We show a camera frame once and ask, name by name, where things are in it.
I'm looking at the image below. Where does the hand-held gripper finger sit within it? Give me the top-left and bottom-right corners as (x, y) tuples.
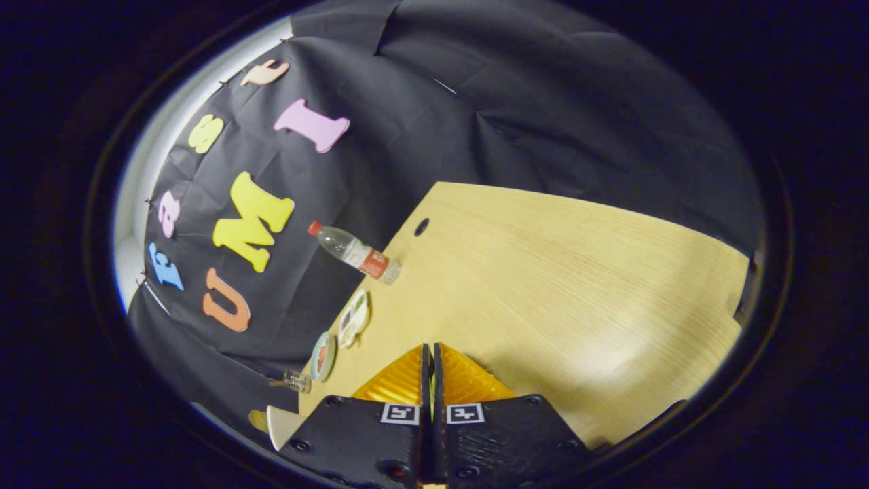
(433, 342), (591, 489)
(280, 343), (433, 489)

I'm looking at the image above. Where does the clear bottle with red cap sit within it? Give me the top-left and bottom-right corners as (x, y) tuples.
(308, 219), (401, 285)

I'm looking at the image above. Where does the white toaster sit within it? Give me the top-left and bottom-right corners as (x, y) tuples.
(266, 405), (304, 452)

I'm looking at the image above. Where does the white divided condiment dish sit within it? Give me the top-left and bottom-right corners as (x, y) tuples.
(337, 290), (371, 349)

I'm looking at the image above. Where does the black backdrop cloth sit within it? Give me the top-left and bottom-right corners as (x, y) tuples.
(126, 0), (764, 435)

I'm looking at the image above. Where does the wire utensil basket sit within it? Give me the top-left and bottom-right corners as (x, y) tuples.
(269, 369), (312, 394)

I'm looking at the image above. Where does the pale green plate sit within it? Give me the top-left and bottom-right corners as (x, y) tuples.
(310, 331), (337, 383)

